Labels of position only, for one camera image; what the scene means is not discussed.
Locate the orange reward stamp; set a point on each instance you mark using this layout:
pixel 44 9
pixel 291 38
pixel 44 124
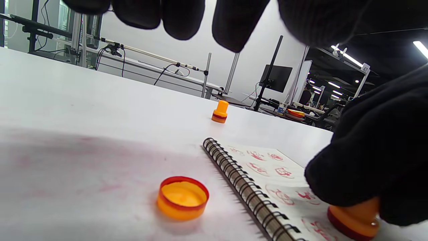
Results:
pixel 220 111
pixel 354 219

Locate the spiral lined notebook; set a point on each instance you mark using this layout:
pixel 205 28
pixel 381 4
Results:
pixel 267 167

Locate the orange bowl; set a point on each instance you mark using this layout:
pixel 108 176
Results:
pixel 296 113

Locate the aluminium frame post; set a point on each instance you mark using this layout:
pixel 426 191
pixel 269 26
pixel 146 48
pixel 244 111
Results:
pixel 231 72
pixel 77 36

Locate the brown side table top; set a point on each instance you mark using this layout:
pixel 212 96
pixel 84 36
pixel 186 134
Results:
pixel 230 99

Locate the person's right hand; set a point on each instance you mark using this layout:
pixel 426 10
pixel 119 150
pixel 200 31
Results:
pixel 374 150

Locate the orange stamp cap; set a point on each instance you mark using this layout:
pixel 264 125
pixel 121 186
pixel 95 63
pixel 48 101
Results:
pixel 182 210

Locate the large glass window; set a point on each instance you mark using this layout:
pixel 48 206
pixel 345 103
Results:
pixel 63 18

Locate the white desk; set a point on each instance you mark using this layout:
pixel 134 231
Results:
pixel 150 67

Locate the white boom rod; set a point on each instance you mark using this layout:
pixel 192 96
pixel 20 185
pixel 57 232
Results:
pixel 150 54

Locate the clear cup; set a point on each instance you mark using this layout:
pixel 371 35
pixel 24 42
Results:
pixel 282 108

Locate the black monitor on stand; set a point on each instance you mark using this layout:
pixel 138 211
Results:
pixel 277 77

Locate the person's left hand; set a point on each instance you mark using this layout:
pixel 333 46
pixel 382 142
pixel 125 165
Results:
pixel 317 23

